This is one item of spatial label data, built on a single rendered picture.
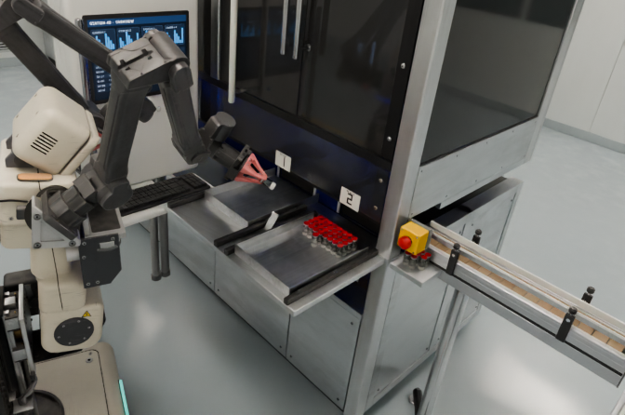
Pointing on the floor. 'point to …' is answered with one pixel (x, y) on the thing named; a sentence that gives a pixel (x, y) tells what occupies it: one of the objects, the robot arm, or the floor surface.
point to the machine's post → (406, 158)
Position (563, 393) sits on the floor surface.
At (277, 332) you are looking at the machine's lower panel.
